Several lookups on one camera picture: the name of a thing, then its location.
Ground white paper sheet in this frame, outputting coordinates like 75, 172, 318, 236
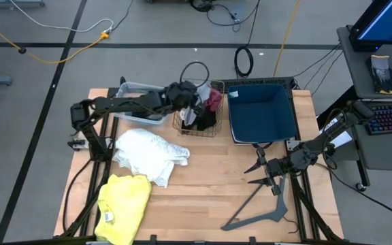
320, 118, 353, 150

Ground black computer monitor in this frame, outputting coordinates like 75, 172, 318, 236
348, 0, 392, 52

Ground light green cloth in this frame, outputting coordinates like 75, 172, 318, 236
144, 112, 165, 122

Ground yellow cloth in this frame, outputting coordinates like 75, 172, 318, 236
94, 174, 152, 245

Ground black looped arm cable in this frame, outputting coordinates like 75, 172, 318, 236
179, 61, 211, 86

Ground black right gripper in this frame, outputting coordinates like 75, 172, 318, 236
244, 146, 291, 197

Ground grey keyboard cart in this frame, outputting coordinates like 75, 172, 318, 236
347, 98, 392, 192

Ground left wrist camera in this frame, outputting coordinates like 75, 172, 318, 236
170, 82, 197, 103

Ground black cloth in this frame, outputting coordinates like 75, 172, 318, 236
181, 109, 218, 133

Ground white cloth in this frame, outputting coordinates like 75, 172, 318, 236
112, 127, 191, 188

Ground grey side desk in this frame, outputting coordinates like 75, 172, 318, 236
337, 25, 392, 101

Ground copper wire basket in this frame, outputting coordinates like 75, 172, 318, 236
171, 80, 226, 139

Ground navy fabric bin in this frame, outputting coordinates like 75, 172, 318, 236
226, 83, 299, 150

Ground maroon cloth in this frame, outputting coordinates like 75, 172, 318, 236
205, 86, 224, 114

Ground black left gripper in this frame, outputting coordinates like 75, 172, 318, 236
161, 80, 207, 119

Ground yellow extension cable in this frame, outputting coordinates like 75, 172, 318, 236
0, 12, 111, 65
272, 0, 301, 78

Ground clear plastic bin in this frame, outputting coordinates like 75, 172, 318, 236
114, 80, 169, 126

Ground coiled black cable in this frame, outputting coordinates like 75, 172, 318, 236
233, 46, 255, 79

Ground white floor cable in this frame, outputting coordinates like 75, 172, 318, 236
8, 0, 114, 34

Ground black cable bundle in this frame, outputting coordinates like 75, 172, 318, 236
189, 0, 261, 33

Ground grey yellow work gloves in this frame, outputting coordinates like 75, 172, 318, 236
365, 54, 392, 95

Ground backlit black keyboard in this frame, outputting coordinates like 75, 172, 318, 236
361, 100, 392, 136

